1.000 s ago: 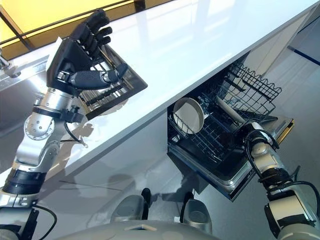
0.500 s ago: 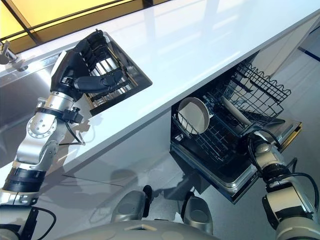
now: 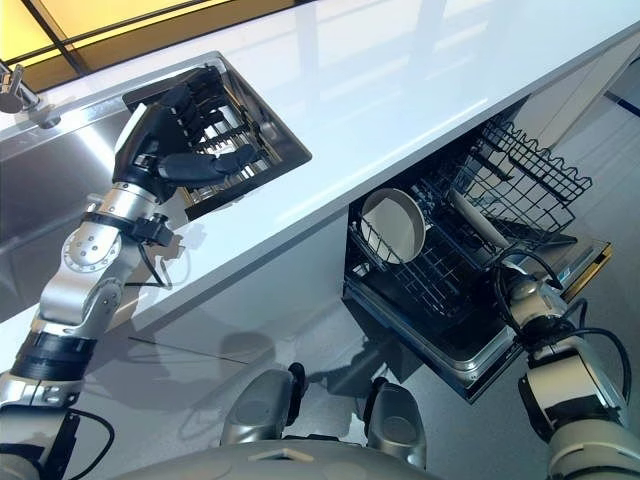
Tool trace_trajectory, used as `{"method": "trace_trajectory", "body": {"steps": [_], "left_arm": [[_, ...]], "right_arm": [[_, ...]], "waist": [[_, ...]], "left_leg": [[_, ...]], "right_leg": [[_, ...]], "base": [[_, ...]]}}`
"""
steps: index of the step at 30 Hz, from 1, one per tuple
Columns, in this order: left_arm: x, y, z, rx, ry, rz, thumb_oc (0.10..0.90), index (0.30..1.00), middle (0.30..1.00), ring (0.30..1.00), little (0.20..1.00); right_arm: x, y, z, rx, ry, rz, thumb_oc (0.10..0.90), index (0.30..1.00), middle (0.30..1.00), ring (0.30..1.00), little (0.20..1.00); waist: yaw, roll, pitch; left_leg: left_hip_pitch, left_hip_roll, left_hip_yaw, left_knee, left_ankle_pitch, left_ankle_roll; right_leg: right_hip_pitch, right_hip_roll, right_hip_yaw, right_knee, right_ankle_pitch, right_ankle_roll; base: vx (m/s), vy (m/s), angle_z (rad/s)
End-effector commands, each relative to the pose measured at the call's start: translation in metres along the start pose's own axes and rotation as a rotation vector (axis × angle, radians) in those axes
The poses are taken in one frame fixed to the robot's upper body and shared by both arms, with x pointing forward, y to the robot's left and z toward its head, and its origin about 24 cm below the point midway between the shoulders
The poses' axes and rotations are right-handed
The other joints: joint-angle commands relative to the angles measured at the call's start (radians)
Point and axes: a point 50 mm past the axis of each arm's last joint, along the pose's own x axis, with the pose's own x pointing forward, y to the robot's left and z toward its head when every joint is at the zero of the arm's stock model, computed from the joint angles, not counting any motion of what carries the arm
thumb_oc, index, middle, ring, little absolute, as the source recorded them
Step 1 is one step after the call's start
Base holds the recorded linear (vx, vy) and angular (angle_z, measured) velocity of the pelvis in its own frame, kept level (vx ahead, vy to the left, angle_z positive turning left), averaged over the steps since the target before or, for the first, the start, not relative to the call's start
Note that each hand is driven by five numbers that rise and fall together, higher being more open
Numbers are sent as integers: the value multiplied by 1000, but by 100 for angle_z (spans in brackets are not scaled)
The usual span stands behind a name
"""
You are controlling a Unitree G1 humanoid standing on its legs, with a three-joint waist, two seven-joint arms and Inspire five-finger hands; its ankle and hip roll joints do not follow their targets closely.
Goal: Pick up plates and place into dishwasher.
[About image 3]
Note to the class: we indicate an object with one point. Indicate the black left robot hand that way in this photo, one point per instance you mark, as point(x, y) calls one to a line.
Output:
point(150, 135)

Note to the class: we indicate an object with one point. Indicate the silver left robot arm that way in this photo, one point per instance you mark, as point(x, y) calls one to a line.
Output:
point(87, 250)

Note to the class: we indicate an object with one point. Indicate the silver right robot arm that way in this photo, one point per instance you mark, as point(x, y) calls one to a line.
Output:
point(570, 395)

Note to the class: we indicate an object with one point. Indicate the open black dishwasher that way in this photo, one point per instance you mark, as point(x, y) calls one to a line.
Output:
point(465, 345)

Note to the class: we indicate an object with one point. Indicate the stainless steel large sink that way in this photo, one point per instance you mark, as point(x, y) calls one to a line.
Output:
point(45, 185)

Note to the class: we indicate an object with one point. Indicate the square steel sink basin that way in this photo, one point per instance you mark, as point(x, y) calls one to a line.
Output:
point(280, 145)

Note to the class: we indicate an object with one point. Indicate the chrome sink faucet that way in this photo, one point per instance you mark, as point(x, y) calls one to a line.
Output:
point(20, 92)

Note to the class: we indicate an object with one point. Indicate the white counter cabinet front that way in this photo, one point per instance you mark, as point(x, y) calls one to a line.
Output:
point(240, 310)

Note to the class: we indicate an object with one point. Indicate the round white bowl dark rim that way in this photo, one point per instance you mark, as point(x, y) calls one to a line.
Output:
point(392, 225)

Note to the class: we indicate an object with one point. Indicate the silver left robot leg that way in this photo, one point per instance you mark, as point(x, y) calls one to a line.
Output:
point(265, 405)

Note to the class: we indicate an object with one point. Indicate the silver robot leg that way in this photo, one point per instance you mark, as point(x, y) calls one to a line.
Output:
point(265, 405)
point(397, 425)

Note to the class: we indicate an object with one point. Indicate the white flat plate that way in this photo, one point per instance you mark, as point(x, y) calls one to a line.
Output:
point(477, 215)

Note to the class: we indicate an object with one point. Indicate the silver robot torso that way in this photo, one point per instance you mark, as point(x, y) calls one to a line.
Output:
point(280, 462)

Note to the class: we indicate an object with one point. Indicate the silver right robot leg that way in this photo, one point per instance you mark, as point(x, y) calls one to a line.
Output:
point(397, 425)

